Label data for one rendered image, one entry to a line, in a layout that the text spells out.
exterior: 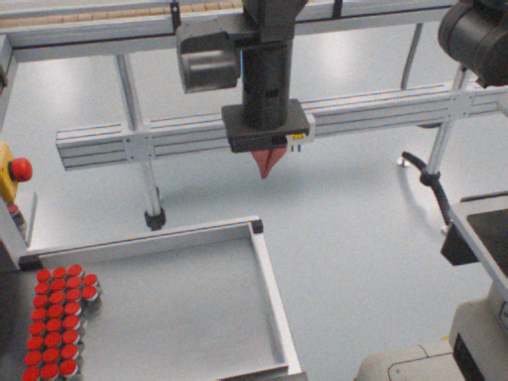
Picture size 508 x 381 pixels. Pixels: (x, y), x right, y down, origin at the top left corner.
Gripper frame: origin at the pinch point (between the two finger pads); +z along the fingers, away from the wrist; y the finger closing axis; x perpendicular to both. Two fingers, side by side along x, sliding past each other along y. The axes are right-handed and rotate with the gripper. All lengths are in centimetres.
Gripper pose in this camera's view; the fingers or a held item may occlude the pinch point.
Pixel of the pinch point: (263, 171)
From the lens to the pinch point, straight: 68.6
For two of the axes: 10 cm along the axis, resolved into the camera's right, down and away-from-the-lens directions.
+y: -9.8, 1.3, -1.6
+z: -0.2, 7.1, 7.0
